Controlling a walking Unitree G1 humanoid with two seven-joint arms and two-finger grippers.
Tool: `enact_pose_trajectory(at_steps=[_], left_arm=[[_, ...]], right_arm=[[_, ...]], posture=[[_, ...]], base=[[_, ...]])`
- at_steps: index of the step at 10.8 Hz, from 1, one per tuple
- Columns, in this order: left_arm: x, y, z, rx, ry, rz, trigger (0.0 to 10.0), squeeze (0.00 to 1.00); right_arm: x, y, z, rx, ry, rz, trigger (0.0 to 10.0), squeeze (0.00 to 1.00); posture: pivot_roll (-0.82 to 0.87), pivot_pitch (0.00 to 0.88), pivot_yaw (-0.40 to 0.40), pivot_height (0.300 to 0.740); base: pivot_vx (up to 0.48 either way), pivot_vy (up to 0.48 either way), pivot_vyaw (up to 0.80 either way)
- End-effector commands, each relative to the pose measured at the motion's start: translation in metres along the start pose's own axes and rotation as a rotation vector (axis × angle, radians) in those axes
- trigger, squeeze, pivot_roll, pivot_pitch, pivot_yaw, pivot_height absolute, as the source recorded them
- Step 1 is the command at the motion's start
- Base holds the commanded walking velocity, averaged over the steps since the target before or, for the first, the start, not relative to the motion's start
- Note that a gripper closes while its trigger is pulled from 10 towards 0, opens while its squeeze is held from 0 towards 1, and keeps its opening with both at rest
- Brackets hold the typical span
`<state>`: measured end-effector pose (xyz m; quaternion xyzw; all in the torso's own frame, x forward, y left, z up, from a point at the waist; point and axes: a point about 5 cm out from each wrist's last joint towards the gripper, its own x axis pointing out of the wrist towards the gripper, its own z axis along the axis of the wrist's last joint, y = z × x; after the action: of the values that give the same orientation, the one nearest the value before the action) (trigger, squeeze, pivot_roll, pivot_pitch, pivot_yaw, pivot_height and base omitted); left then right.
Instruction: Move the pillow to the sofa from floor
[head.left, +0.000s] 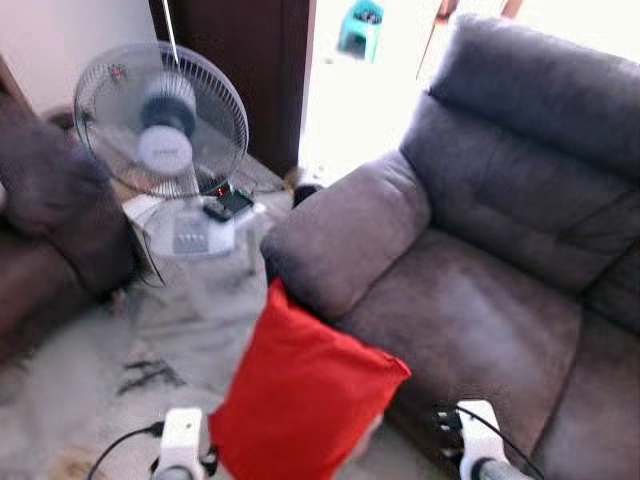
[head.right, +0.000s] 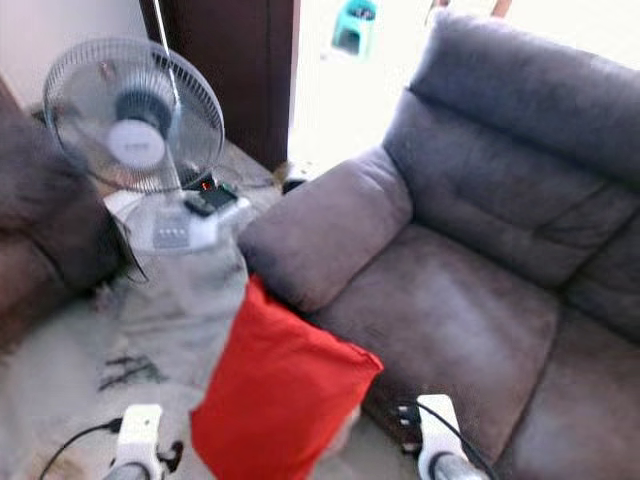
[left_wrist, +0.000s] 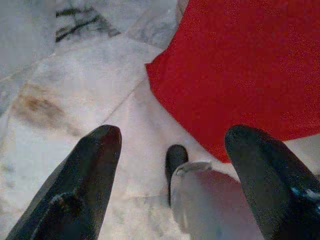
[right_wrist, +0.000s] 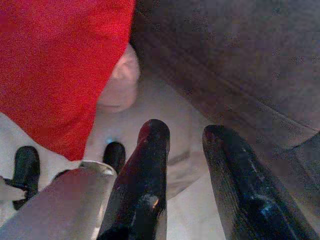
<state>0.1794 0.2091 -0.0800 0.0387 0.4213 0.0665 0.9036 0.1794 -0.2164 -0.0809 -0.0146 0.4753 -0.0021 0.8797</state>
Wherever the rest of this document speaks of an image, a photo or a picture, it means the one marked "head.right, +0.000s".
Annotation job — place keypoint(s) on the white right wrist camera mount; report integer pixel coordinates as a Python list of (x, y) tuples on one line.
[(440, 428)]

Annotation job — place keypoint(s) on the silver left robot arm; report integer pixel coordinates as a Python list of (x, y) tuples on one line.
[(132, 473)]

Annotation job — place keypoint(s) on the dark brown wooden door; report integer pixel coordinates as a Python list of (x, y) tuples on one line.
[(230, 70)]

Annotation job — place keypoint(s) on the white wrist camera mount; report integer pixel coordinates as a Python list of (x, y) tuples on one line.
[(440, 428), (139, 432)]

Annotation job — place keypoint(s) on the black remote control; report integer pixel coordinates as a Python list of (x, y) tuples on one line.
[(211, 198)]

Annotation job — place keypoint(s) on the dark upholstered sofa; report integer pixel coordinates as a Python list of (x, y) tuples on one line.
[(45, 220)]

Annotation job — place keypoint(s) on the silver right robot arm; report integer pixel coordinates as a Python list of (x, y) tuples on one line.
[(452, 469)]

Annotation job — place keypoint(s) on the teal plastic stool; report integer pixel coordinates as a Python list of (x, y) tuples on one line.
[(354, 28)]

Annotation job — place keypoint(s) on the white standing fan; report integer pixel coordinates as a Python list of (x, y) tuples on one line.
[(135, 145)]

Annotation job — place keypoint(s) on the red pillow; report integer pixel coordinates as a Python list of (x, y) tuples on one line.
[(275, 390)]

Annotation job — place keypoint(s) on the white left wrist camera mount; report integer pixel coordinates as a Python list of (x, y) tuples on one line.
[(139, 432)]

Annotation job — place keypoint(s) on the grey suede recliner sofa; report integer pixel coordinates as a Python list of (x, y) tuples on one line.
[(460, 250)]

